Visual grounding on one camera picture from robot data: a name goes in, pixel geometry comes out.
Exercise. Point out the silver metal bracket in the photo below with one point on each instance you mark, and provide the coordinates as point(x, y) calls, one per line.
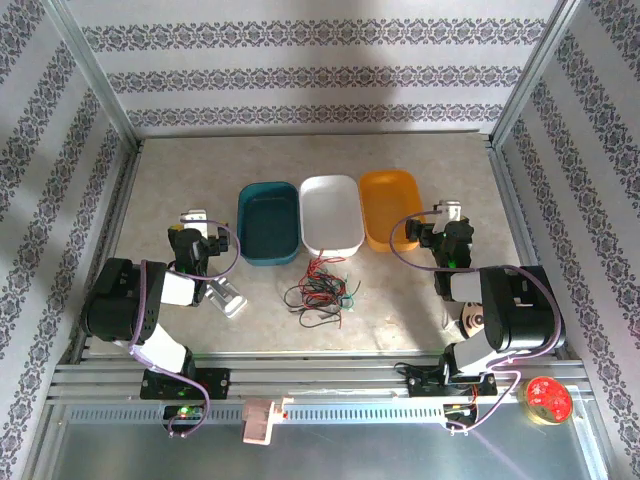
point(227, 299)

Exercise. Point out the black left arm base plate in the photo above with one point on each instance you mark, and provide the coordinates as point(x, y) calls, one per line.
point(220, 382)

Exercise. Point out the aluminium frame rail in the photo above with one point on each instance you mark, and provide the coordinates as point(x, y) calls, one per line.
point(320, 372)

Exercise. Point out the green-lit control board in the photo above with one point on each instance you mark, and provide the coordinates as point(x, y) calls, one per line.
point(184, 412)

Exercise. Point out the red emergency stop button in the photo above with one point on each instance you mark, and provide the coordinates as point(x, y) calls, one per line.
point(547, 397)

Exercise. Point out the aluminium corner post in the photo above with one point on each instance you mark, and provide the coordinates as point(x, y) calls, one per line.
point(95, 75)
point(535, 70)

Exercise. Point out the teal plastic bin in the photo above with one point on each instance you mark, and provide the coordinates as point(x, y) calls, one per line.
point(270, 225)

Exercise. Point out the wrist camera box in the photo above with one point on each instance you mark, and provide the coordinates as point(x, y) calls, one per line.
point(194, 218)
point(448, 210)

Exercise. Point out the white plastic bin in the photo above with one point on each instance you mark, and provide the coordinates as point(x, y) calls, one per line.
point(330, 215)

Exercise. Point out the round cartoon face holder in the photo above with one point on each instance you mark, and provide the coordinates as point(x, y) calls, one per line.
point(472, 319)

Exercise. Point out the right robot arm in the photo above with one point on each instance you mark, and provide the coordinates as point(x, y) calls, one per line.
point(520, 310)

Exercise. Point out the pink printed clamp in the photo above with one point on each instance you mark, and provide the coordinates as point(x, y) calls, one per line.
point(260, 417)

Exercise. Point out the orange plastic bin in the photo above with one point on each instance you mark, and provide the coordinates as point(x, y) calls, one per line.
point(387, 210)

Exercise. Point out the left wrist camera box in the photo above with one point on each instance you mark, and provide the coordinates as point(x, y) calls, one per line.
point(194, 218)

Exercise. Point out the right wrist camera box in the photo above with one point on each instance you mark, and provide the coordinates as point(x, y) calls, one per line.
point(448, 210)

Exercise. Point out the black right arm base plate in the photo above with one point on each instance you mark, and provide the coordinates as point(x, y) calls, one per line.
point(425, 382)

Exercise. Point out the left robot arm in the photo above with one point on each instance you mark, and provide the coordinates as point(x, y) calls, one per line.
point(117, 300)

